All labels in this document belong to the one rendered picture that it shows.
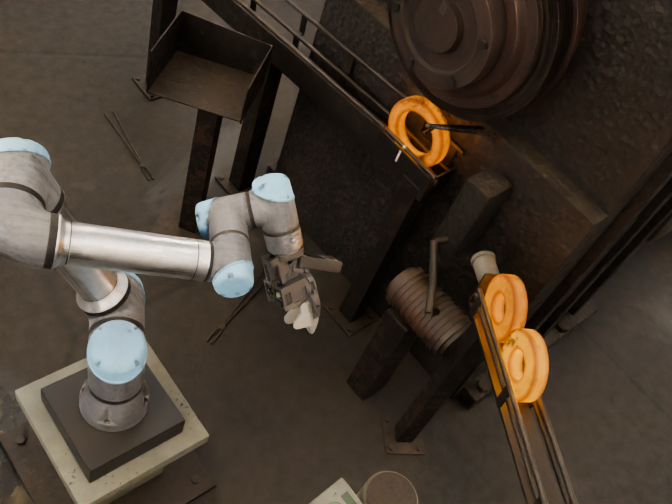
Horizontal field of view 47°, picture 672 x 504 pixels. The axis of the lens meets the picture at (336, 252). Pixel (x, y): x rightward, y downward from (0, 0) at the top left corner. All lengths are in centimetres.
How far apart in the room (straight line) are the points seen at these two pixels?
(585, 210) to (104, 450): 119
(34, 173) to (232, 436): 106
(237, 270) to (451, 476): 117
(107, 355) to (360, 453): 92
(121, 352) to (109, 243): 33
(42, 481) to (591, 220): 146
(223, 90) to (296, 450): 101
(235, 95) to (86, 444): 97
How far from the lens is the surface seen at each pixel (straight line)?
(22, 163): 143
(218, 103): 210
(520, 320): 171
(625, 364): 287
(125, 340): 163
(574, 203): 184
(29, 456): 214
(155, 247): 138
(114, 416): 174
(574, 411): 265
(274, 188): 147
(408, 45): 176
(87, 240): 136
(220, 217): 148
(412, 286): 195
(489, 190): 185
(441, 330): 192
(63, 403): 182
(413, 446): 233
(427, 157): 197
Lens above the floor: 199
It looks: 49 degrees down
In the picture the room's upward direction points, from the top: 23 degrees clockwise
